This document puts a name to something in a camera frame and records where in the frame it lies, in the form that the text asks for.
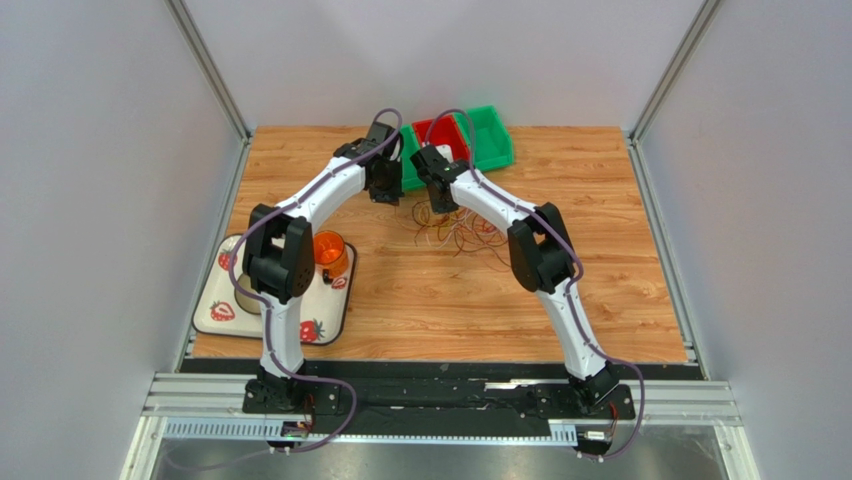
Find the wire bundle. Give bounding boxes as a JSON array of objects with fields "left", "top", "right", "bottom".
[{"left": 397, "top": 196, "right": 517, "bottom": 274}]

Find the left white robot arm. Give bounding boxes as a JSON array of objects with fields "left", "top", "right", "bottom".
[{"left": 240, "top": 121, "right": 404, "bottom": 410}]

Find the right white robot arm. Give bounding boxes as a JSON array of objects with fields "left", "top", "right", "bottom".
[{"left": 411, "top": 145, "right": 619, "bottom": 407}]

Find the left green bin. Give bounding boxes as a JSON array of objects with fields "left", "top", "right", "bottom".
[{"left": 400, "top": 124, "right": 425, "bottom": 192}]

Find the green bin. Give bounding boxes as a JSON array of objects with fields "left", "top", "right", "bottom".
[
  {"left": 453, "top": 105, "right": 515, "bottom": 172},
  {"left": 400, "top": 124, "right": 425, "bottom": 192}
]

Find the red bin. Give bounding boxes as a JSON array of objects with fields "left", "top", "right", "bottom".
[{"left": 411, "top": 114, "right": 470, "bottom": 160}]

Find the right green bin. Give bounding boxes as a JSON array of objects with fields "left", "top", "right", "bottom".
[{"left": 453, "top": 105, "right": 515, "bottom": 172}]

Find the orange plastic cup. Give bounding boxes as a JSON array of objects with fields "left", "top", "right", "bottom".
[{"left": 313, "top": 230, "right": 350, "bottom": 285}]

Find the strawberry pattern tray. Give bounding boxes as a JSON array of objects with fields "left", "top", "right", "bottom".
[{"left": 193, "top": 234, "right": 357, "bottom": 345}]

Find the grey bowl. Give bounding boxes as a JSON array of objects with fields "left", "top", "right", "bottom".
[{"left": 234, "top": 288, "right": 261, "bottom": 316}]

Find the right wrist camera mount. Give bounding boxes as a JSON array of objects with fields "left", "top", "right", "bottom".
[{"left": 435, "top": 144, "right": 455, "bottom": 163}]

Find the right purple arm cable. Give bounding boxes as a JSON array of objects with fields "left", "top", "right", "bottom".
[{"left": 424, "top": 108, "right": 647, "bottom": 462}]

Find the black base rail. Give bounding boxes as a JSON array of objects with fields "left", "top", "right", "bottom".
[{"left": 179, "top": 359, "right": 702, "bottom": 432}]

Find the aluminium frame rail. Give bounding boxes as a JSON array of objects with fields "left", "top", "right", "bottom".
[{"left": 142, "top": 374, "right": 742, "bottom": 447}]

